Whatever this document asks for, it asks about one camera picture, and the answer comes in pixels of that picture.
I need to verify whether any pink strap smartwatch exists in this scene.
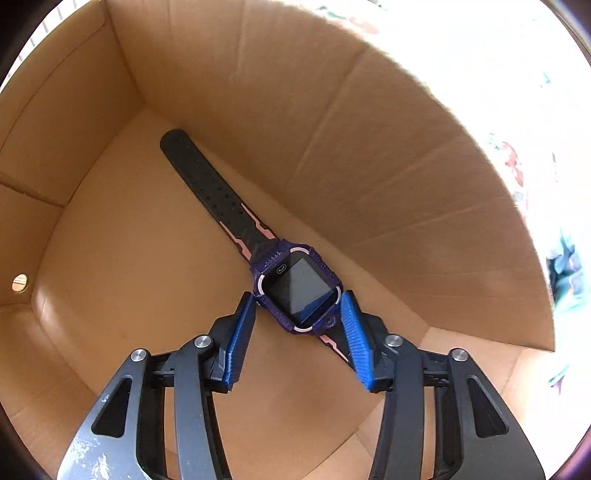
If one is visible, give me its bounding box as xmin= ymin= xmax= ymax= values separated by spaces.
xmin=160 ymin=129 xmax=353 ymax=365

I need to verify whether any brown cardboard box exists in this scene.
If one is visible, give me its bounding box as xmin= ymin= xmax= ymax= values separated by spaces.
xmin=1 ymin=1 xmax=554 ymax=479

